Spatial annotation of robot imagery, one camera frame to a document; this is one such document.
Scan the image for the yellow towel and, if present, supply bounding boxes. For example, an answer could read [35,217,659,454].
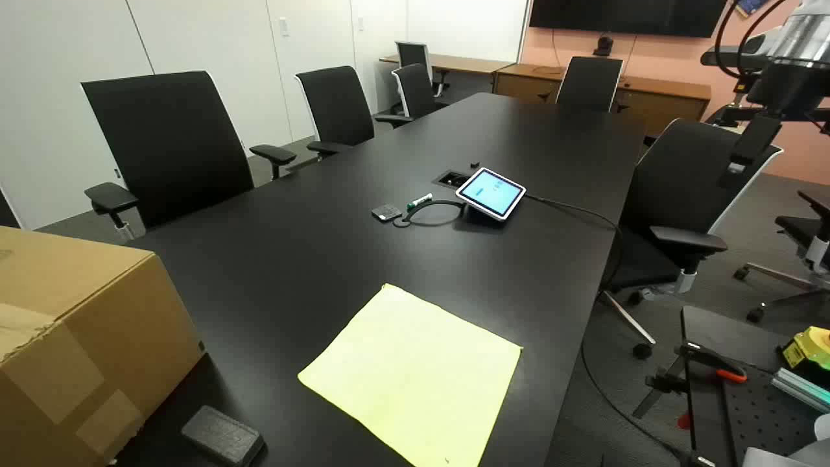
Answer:
[298,284,523,467]

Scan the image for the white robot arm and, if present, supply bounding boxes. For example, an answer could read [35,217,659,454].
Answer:
[700,0,830,135]

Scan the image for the small black phone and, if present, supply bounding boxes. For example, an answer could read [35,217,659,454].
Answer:
[372,206,402,224]

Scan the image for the white tablet on stand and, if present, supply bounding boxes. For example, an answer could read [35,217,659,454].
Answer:
[458,167,526,224]

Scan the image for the far left black office chair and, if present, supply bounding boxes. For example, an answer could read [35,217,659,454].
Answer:
[398,41,432,67]

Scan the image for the head end black office chair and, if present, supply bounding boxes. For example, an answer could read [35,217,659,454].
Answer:
[559,58,622,113]

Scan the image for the near left black office chair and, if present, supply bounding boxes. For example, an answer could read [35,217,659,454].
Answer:
[83,71,296,240]

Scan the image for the wooden sideboard cabinet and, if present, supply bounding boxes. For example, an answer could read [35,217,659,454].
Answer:
[376,53,713,135]

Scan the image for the black foam block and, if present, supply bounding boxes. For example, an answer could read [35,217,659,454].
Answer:
[183,405,264,467]

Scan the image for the right side black office chair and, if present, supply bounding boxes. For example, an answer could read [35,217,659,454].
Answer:
[603,117,782,358]

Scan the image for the cardboard box on table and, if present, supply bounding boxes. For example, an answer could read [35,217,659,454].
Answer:
[0,230,206,467]

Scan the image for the black breadboard cart plate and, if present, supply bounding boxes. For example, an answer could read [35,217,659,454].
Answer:
[633,307,829,467]

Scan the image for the far right office chair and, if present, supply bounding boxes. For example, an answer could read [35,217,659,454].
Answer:
[735,191,830,323]

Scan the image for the black cable on table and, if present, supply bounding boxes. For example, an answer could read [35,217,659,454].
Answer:
[392,191,476,231]

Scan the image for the table cable port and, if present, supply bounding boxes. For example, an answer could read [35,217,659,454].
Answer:
[436,171,469,188]

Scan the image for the orange handled pliers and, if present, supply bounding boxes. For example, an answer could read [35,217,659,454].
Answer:
[678,340,748,385]

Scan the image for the wall mounted black television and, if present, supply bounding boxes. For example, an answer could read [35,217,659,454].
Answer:
[530,0,727,40]

